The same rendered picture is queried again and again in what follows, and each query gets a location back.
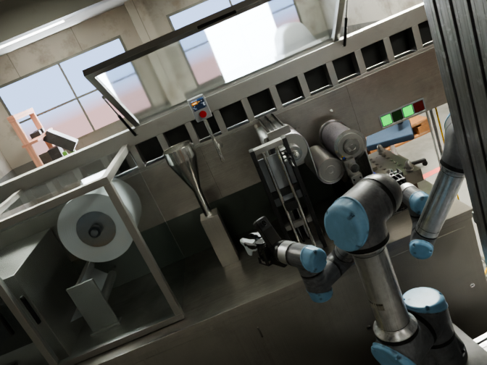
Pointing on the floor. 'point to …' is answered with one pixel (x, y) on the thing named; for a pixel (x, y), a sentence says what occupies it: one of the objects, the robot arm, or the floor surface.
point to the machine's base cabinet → (338, 314)
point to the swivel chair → (385, 136)
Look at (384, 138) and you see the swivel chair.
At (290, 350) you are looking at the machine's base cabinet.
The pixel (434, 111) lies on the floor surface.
